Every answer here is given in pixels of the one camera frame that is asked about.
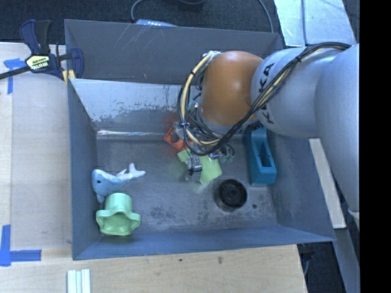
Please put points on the light green block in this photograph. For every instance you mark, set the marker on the light green block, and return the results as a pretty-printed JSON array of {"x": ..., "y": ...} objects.
[{"x": 211, "y": 169}]

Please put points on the orange-red plastic piece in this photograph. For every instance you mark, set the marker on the orange-red plastic piece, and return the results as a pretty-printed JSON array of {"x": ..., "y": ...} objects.
[{"x": 170, "y": 140}]

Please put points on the black round disc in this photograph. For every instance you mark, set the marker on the black round disc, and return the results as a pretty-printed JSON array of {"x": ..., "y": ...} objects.
[{"x": 226, "y": 199}]

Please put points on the grey metal bin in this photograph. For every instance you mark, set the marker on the grey metal bin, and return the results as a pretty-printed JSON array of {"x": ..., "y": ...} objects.
[{"x": 171, "y": 206}]

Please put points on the light green flared cup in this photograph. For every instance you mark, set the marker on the light green flared cup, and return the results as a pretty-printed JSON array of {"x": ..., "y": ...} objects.
[{"x": 117, "y": 218}]

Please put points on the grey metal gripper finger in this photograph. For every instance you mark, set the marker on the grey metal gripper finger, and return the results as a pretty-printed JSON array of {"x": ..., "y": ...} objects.
[{"x": 195, "y": 164}]

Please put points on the blue rectangular holder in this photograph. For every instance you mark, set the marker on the blue rectangular holder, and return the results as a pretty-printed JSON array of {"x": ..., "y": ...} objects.
[{"x": 255, "y": 163}]

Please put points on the blue toy whale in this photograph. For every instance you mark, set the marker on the blue toy whale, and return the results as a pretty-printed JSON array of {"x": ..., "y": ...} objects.
[{"x": 105, "y": 183}]

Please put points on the pale wood board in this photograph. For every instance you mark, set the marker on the pale wood board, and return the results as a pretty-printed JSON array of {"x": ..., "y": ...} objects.
[{"x": 39, "y": 163}]

